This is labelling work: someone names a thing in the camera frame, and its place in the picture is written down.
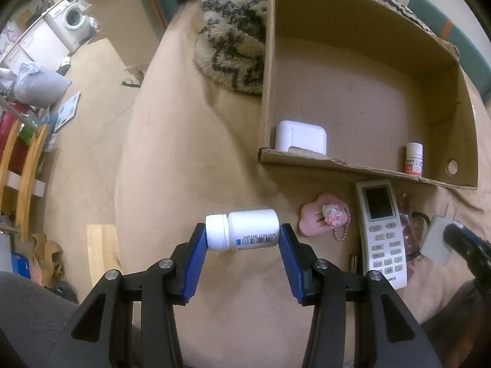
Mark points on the yellow wooden rack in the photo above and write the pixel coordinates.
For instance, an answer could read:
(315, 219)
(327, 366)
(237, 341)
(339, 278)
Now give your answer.
(30, 168)

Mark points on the white charger block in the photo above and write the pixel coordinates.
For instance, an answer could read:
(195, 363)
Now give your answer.
(303, 136)

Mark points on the white remote control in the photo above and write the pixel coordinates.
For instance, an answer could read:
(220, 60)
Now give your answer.
(383, 237)

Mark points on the small red label pill bottle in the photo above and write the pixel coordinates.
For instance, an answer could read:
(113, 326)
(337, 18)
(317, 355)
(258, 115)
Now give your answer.
(414, 161)

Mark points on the beige bed sheet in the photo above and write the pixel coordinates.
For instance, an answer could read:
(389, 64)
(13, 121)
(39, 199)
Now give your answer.
(230, 153)

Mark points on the white bathroom scale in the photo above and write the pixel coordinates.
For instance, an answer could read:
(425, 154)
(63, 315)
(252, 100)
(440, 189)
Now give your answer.
(67, 111)

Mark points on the red storage box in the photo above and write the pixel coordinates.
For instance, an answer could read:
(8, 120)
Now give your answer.
(7, 138)

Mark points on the cream cabinet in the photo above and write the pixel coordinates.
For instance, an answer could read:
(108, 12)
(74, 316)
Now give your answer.
(130, 27)

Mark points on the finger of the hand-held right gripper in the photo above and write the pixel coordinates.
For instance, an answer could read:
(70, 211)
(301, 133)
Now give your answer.
(466, 243)

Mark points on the grey bag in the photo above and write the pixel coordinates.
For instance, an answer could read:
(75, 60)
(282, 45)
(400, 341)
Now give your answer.
(38, 86)

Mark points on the cardboard box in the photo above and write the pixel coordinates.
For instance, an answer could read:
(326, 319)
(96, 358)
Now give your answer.
(345, 84)

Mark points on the blue box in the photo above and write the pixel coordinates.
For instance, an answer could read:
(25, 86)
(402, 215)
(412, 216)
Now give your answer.
(21, 265)

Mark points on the person's grey trouser leg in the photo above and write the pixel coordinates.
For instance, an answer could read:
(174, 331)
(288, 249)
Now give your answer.
(30, 322)

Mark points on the white power adapter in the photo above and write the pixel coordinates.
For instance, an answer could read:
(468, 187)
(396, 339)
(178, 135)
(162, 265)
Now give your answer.
(435, 237)

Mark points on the white pill bottle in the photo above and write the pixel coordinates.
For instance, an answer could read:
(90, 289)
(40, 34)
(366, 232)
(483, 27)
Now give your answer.
(253, 226)

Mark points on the white counter cabinet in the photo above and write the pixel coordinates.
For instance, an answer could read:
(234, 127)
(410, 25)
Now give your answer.
(38, 46)

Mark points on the white washing machine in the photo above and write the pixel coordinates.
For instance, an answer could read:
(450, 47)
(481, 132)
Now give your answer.
(73, 17)

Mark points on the pink translucent pouch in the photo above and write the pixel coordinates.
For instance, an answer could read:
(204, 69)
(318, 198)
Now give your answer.
(412, 234)

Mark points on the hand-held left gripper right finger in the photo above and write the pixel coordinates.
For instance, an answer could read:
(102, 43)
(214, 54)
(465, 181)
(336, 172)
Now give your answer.
(293, 266)

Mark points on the wooden board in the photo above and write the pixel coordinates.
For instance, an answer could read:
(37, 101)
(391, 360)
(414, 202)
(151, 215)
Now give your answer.
(102, 255)

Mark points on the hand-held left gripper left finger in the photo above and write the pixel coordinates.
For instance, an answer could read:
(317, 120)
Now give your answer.
(193, 262)

